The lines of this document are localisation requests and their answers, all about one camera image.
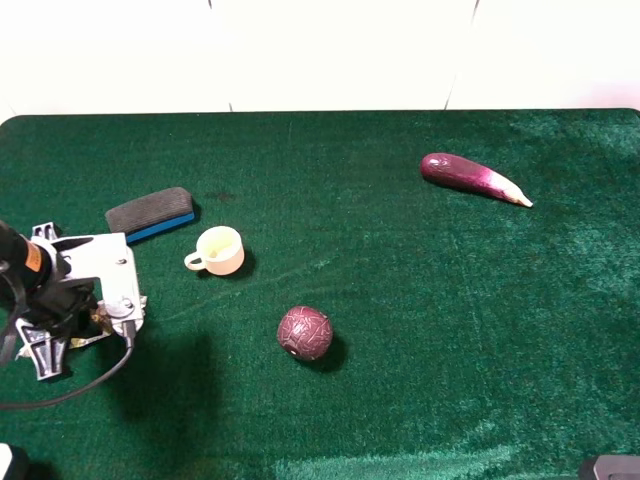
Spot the dark red textured ball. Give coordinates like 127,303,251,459
277,305,334,361

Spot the snack packet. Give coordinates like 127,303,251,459
14,294,149,361

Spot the black camera cable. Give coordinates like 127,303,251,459
0,269,137,412

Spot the cream plastic cup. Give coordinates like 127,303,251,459
184,226,245,276

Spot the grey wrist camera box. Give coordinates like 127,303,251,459
52,233,144,340

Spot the green felt table cloth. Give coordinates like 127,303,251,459
1,110,639,479

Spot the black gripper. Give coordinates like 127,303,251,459
16,222,97,381

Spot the grey blue board eraser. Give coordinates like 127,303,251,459
105,187,196,244

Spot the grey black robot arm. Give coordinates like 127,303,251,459
1,223,101,382

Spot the purple toy eggplant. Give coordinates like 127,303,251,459
420,152,533,208

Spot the dark grey object bottom right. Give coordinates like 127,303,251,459
578,455,640,480

